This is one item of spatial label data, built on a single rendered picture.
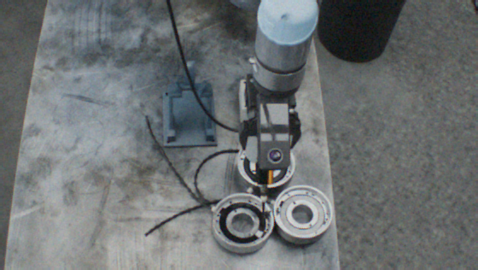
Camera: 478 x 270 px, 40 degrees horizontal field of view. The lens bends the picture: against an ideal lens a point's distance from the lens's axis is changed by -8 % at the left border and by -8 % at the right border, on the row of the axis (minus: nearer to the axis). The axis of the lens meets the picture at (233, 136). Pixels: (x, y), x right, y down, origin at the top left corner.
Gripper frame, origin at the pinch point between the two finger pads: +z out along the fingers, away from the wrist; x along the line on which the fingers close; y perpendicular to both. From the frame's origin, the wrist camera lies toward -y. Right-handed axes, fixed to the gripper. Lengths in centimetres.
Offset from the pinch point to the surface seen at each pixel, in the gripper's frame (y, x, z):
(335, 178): 51, -38, 93
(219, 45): 36.8, 4.3, 13.3
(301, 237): -10.0, -6.4, 9.4
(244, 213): -4.0, 2.8, 10.5
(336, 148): 62, -40, 93
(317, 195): -1.2, -10.4, 10.4
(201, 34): 40.1, 8.1, 13.3
